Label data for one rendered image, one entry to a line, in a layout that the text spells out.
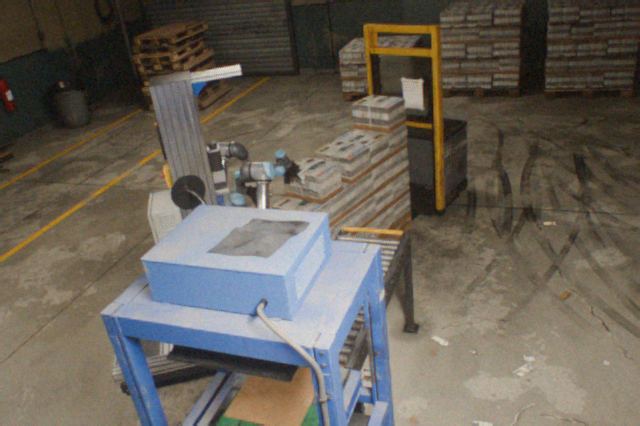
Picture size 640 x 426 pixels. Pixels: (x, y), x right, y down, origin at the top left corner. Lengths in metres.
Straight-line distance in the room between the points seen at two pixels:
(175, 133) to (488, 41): 6.27
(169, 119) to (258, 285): 1.86
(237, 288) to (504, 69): 7.58
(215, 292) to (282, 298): 0.27
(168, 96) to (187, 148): 0.35
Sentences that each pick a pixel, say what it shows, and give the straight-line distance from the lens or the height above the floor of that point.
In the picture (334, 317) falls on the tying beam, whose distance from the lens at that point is 2.08.
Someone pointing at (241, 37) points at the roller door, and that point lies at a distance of 12.16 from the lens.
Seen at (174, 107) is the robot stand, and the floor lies 1.87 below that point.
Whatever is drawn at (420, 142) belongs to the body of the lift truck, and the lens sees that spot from 5.79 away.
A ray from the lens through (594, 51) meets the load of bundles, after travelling 9.17.
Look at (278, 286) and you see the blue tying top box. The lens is 2.02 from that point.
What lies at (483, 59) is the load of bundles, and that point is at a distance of 9.26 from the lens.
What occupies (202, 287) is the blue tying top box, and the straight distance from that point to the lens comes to 2.20.
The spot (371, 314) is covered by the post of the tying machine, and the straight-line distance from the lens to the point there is 2.61.
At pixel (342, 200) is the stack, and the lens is 4.66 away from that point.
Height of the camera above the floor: 2.82
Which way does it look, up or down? 28 degrees down
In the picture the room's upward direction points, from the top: 8 degrees counter-clockwise
